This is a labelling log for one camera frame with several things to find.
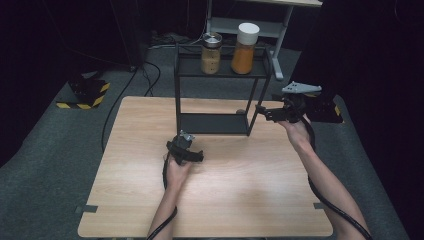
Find short black floor cable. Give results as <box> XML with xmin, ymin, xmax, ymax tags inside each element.
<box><xmin>142</xmin><ymin>61</ymin><xmax>162</xmax><ymax>98</ymax></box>

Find orange spice jar white lid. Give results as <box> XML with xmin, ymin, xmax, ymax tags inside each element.
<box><xmin>230</xmin><ymin>22</ymin><xmax>261</xmax><ymax>76</ymax></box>

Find black metal two-tier rack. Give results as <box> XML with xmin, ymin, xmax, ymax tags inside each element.
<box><xmin>173</xmin><ymin>43</ymin><xmax>275</xmax><ymax>137</ymax></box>

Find right hand-held gripper black cable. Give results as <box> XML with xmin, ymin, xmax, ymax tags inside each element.
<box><xmin>300</xmin><ymin>114</ymin><xmax>374</xmax><ymax>240</ymax></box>

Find black curtain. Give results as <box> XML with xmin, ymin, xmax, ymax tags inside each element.
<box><xmin>285</xmin><ymin>0</ymin><xmax>424</xmax><ymax>101</ymax></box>

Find hand-held gripper black cable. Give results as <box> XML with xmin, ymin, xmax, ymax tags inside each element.
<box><xmin>145</xmin><ymin>155</ymin><xmax>179</xmax><ymax>240</ymax></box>
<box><xmin>300</xmin><ymin>114</ymin><xmax>374</xmax><ymax>240</ymax></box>

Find black stand base yellow corners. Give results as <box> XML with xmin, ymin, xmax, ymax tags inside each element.
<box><xmin>303</xmin><ymin>92</ymin><xmax>345</xmax><ymax>125</ymax></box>

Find person's left hand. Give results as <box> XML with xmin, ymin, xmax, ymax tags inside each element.
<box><xmin>163</xmin><ymin>153</ymin><xmax>193</xmax><ymax>192</ymax></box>

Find left hand-held gripper black cable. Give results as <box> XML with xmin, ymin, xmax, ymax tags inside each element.
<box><xmin>145</xmin><ymin>155</ymin><xmax>179</xmax><ymax>240</ymax></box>

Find glass jar with silver lid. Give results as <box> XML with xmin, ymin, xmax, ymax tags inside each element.
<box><xmin>200</xmin><ymin>31</ymin><xmax>224</xmax><ymax>76</ymax></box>

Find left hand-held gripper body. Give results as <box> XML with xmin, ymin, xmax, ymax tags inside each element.
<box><xmin>166</xmin><ymin>130</ymin><xmax>197</xmax><ymax>166</ymax></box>

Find tangle of floor cables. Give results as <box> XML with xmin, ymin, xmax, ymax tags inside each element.
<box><xmin>148</xmin><ymin>29</ymin><xmax>208</xmax><ymax>51</ymax></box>

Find long black floor cable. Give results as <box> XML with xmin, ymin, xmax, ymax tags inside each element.
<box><xmin>100</xmin><ymin>65</ymin><xmax>140</xmax><ymax>153</ymax></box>

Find black yellow striped stand base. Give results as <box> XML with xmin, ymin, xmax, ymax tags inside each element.
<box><xmin>55</xmin><ymin>74</ymin><xmax>111</xmax><ymax>111</ymax></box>

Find white metal desk frame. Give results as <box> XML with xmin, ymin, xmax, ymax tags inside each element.
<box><xmin>203</xmin><ymin>0</ymin><xmax>324</xmax><ymax>82</ymax></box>

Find person's right hand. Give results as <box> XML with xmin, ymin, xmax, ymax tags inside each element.
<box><xmin>277</xmin><ymin>114</ymin><xmax>313</xmax><ymax>152</ymax></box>

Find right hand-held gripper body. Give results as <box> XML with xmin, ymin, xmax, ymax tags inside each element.
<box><xmin>272</xmin><ymin>81</ymin><xmax>323</xmax><ymax>125</ymax></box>

